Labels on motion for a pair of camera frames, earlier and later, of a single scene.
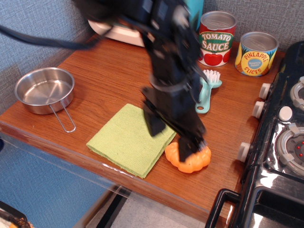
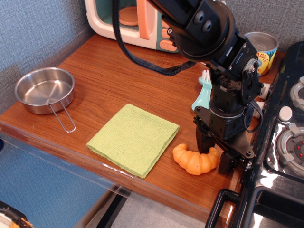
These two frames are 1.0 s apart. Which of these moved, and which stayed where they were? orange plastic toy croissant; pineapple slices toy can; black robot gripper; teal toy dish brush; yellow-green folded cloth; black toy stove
Moved: black robot gripper; orange plastic toy croissant
Stayed: black toy stove; yellow-green folded cloth; teal toy dish brush; pineapple slices toy can
